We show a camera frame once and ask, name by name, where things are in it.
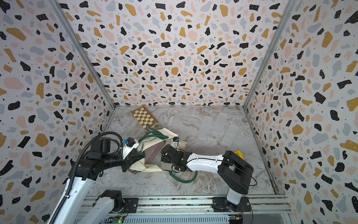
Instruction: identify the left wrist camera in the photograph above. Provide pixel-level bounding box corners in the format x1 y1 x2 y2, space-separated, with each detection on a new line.
122 137 139 159

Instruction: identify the cream canvas tote bag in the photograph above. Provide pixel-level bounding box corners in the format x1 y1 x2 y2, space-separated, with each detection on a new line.
129 124 198 183

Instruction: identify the wooden chess board box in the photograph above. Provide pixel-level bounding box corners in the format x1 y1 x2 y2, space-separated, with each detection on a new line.
131 105 160 131

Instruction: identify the aluminium corner post left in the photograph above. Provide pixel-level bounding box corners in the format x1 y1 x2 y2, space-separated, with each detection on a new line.
48 0 116 110

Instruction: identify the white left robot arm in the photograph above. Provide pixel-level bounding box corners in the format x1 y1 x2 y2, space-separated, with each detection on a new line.
48 153 144 224

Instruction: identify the pink translucent case in bag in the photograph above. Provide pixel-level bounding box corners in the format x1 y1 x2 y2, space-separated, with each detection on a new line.
144 141 165 166

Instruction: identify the yellow triangular plastic piece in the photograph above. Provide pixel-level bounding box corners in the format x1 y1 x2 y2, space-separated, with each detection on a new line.
235 150 244 160

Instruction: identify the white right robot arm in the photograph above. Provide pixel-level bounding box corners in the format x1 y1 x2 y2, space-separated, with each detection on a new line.
161 145 254 205

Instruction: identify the aluminium corner post right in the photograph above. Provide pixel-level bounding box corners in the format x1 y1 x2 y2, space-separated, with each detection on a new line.
242 0 297 110

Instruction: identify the aluminium corner post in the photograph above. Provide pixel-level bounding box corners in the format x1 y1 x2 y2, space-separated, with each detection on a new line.
242 0 297 110
48 0 116 110

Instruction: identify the black corrugated cable conduit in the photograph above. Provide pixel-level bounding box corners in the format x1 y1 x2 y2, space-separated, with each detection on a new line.
48 131 124 224

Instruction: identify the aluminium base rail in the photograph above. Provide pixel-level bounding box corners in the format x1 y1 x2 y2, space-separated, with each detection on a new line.
75 195 291 224

